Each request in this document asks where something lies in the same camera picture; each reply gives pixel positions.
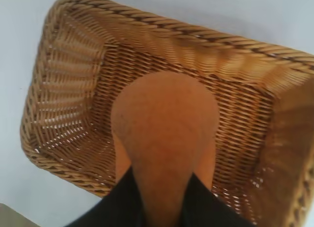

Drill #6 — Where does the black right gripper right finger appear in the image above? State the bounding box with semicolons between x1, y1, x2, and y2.
183;172;251;227

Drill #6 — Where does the woven wicker rectangular basket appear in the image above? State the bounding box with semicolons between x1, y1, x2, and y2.
19;0;314;227

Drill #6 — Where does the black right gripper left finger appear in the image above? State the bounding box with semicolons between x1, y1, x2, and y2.
66;166;148;227

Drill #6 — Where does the bumpy orange fruit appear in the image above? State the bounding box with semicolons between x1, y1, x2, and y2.
110;72;221;227

